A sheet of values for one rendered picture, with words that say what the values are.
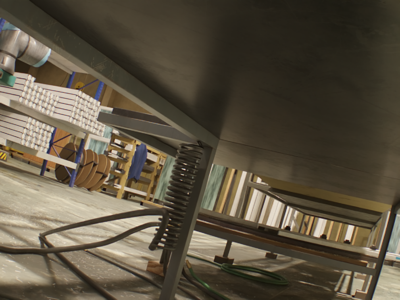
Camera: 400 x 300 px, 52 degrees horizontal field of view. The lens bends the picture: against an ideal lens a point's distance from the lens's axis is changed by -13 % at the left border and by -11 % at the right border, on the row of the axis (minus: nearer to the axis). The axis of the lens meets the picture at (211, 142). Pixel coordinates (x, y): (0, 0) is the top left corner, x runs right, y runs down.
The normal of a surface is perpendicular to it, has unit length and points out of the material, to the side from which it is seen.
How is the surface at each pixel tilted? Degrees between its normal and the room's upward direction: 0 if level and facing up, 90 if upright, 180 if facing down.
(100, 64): 90
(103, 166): 75
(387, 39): 180
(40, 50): 93
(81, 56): 90
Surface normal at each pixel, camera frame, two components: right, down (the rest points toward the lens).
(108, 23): -0.27, 0.95
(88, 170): -0.62, -0.46
